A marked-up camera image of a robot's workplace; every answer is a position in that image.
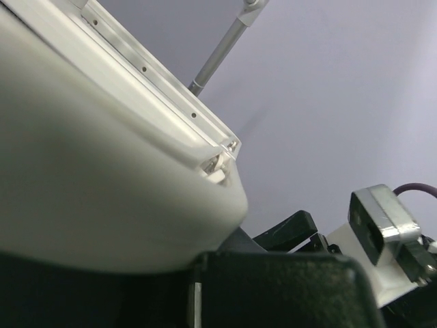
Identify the silver drying rack stand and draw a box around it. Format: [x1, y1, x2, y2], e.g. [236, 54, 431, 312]
[188, 0, 270, 96]

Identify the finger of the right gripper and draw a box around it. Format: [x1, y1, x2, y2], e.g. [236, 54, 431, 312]
[253, 210, 318, 252]

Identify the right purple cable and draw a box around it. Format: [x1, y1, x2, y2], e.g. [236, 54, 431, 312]
[392, 182, 437, 199]

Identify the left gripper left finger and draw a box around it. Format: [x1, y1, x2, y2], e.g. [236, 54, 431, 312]
[1, 254, 188, 327]

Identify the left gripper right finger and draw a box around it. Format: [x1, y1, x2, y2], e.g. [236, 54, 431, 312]
[189, 252, 385, 327]

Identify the white clip hanger frame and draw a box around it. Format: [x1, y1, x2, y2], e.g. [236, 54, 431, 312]
[1, 1, 248, 273]

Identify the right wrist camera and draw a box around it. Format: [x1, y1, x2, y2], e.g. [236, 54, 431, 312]
[348, 184, 421, 267]

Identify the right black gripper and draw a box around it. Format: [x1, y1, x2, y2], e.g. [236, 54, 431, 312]
[322, 221, 437, 328]

